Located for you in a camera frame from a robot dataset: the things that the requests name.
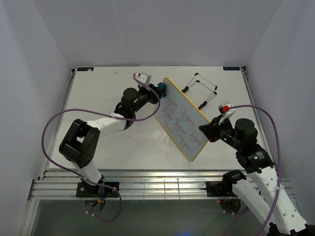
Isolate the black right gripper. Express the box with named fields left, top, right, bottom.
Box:
left=198, top=115, right=242, bottom=150

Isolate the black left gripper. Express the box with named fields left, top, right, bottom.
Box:
left=131, top=84, right=165, bottom=114

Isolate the blue bone shaped eraser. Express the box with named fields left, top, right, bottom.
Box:
left=157, top=83, right=166, bottom=92

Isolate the yellow framed whiteboard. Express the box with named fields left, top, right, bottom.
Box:
left=155, top=77, right=210, bottom=162

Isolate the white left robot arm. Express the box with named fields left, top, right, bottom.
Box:
left=59, top=83, right=166, bottom=197

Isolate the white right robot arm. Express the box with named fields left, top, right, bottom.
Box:
left=199, top=116, right=315, bottom=236

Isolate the black XDOF label right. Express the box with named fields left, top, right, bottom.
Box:
left=223, top=66, right=240, bottom=71

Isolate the black xdof label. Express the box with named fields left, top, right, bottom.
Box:
left=223, top=66, right=240, bottom=71
left=77, top=67, right=94, bottom=72

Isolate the black XDOF label left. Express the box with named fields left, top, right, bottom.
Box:
left=77, top=67, right=94, bottom=72

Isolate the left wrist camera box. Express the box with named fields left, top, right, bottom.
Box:
left=133, top=73, right=152, bottom=86

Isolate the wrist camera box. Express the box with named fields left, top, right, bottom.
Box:
left=133, top=73, right=152, bottom=86
left=218, top=102, right=235, bottom=125

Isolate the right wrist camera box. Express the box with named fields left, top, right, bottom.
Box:
left=218, top=102, right=235, bottom=125

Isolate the black wire easel stand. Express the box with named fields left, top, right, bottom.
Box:
left=182, top=73, right=218, bottom=110

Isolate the aluminium table frame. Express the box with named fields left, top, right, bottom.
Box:
left=21, top=66, right=253, bottom=236

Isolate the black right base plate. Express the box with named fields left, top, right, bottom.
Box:
left=205, top=181, right=236, bottom=197

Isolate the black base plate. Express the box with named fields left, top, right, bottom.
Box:
left=205, top=181, right=236, bottom=197
left=75, top=181, right=118, bottom=198

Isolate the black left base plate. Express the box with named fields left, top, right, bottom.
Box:
left=75, top=181, right=118, bottom=198

